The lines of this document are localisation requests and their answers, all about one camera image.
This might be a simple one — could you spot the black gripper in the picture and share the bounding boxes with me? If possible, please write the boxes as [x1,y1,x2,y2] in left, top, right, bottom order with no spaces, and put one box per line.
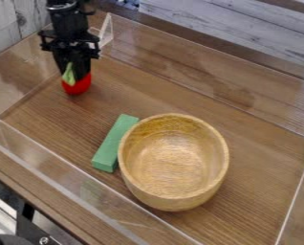
[39,30,101,80]

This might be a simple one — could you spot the red plush strawberry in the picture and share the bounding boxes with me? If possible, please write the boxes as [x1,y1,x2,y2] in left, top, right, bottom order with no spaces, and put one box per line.
[61,62,92,96]

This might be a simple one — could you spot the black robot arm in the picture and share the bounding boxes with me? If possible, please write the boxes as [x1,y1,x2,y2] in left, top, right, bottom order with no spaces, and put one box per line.
[39,0,100,84]

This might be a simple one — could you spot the green rectangular block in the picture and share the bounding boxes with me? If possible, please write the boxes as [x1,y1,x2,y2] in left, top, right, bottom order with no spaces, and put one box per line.
[92,114,139,173]

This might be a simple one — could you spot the wooden bowl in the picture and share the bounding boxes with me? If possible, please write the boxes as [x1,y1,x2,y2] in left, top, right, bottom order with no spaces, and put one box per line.
[117,113,229,212]

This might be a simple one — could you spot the clear acrylic corner bracket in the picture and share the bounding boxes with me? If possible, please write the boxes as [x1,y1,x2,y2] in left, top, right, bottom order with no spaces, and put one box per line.
[88,13,113,48]

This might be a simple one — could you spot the black table leg bracket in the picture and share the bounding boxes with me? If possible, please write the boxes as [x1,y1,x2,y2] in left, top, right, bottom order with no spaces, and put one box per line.
[15,203,61,245]

